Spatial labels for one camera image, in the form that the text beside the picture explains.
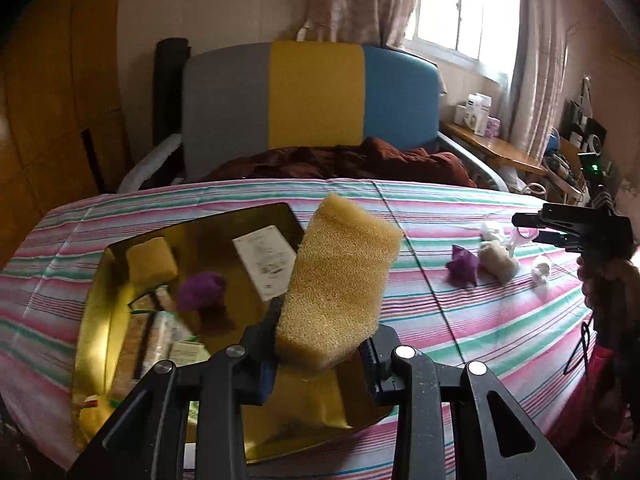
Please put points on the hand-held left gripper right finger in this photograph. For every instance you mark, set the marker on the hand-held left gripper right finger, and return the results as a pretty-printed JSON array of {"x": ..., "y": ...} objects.
[{"x": 372, "y": 370}]

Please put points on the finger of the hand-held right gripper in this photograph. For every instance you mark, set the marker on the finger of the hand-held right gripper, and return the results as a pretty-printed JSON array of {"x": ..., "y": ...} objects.
[
  {"x": 560, "y": 219},
  {"x": 560, "y": 240}
]

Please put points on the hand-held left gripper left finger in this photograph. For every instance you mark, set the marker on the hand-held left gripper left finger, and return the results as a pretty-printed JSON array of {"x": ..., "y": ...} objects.
[{"x": 267, "y": 380}]

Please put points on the large yellow sponge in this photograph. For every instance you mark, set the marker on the large yellow sponge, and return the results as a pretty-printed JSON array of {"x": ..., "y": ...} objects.
[{"x": 340, "y": 280}]

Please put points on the gold metal tray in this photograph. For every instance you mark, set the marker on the gold metal tray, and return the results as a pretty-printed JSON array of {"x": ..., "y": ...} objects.
[{"x": 225, "y": 240}]

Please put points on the small yellow sponge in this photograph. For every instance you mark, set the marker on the small yellow sponge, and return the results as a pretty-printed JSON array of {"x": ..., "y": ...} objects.
[{"x": 150, "y": 260}]

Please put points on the person's right hand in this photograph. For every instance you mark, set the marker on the person's right hand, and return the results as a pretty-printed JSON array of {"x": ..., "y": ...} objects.
[{"x": 610, "y": 282}]

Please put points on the pink mesh pouch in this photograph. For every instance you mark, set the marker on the pink mesh pouch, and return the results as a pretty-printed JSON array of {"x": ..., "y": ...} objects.
[{"x": 525, "y": 232}]

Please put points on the beige mesh pouch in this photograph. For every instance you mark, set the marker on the beige mesh pouch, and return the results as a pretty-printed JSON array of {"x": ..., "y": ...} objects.
[{"x": 497, "y": 260}]

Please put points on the pale green packet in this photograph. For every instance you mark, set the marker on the pale green packet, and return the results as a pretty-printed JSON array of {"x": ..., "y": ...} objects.
[{"x": 189, "y": 352}]

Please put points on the wooden side shelf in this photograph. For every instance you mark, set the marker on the wooden side shelf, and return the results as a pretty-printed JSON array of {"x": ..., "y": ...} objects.
[{"x": 500, "y": 150}]

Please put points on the purple mesh pouch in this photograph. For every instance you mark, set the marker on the purple mesh pouch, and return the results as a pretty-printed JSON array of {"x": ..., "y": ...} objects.
[{"x": 462, "y": 265}]

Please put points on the striped bed sheet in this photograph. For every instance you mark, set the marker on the striped bed sheet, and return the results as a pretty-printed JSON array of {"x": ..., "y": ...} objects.
[{"x": 475, "y": 320}]

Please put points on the small lilac box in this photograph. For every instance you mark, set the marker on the small lilac box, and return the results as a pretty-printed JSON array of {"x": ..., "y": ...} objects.
[{"x": 493, "y": 126}]

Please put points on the white printed card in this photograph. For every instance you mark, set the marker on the white printed card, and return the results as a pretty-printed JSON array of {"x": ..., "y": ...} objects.
[{"x": 265, "y": 260}]

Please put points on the beige packet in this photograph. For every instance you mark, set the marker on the beige packet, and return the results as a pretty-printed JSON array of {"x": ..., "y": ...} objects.
[{"x": 150, "y": 332}]

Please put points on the red cloth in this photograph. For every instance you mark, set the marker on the red cloth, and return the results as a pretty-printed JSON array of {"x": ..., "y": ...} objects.
[{"x": 607, "y": 375}]

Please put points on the white box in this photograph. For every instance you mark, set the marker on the white box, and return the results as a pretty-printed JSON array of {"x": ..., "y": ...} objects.
[{"x": 475, "y": 112}]

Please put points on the patterned curtain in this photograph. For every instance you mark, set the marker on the patterned curtain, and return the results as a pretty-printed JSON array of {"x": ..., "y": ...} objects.
[
  {"x": 350, "y": 0},
  {"x": 537, "y": 60}
]

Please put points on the brown blanket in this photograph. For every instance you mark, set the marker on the brown blanket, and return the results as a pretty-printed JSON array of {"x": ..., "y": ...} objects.
[{"x": 350, "y": 160}]

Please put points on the window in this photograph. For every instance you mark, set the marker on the window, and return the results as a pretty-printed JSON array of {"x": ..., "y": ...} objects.
[{"x": 465, "y": 5}]

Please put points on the grey yellow blue headboard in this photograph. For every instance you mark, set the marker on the grey yellow blue headboard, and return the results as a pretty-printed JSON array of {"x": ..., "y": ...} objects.
[{"x": 320, "y": 95}]

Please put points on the wooden wardrobe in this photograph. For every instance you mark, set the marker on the wooden wardrobe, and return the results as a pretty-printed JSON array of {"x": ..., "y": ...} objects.
[{"x": 50, "y": 110}]

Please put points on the grey bed side rail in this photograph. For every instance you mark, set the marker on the grey bed side rail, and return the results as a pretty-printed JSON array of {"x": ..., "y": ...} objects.
[
  {"x": 475, "y": 160},
  {"x": 145, "y": 165}
]

